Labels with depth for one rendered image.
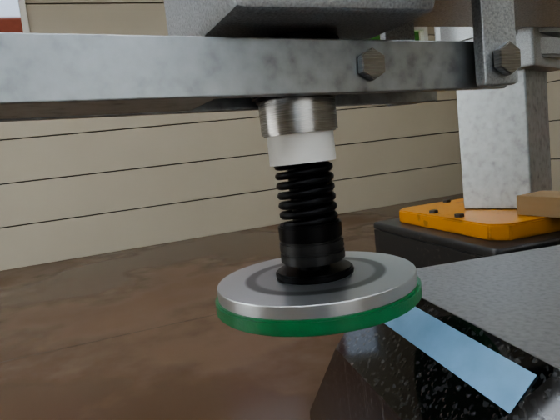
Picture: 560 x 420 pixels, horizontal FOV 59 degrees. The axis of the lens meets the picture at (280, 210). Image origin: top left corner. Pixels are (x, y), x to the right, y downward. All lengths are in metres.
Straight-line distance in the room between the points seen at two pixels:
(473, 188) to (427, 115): 6.53
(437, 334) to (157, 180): 6.00
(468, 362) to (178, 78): 0.37
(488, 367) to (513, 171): 1.03
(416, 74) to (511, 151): 0.97
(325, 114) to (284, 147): 0.05
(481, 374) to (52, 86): 0.43
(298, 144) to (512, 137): 1.05
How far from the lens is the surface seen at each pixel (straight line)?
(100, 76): 0.41
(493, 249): 1.21
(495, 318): 0.55
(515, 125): 1.48
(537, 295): 0.63
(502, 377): 0.48
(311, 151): 0.49
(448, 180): 8.25
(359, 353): 0.65
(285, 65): 0.45
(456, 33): 1.47
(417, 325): 0.60
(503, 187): 1.50
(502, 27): 0.59
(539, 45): 1.47
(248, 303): 0.46
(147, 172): 6.43
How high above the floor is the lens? 1.01
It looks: 7 degrees down
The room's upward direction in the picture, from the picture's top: 7 degrees counter-clockwise
